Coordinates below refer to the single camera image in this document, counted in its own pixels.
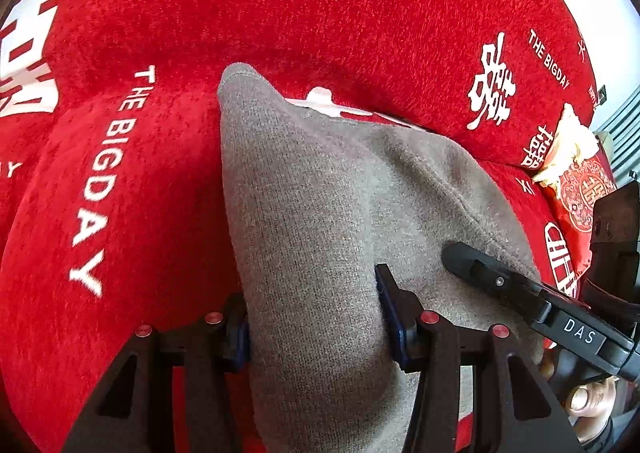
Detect grey knit sweater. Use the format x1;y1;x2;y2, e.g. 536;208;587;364
217;63;542;452

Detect person's right hand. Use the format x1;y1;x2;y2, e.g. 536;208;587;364
539;346;618;444

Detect red embroidered wedding pillow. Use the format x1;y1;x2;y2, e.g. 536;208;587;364
534;103;616;275

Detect red wedding bedspread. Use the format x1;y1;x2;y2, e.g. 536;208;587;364
1;0;597;452

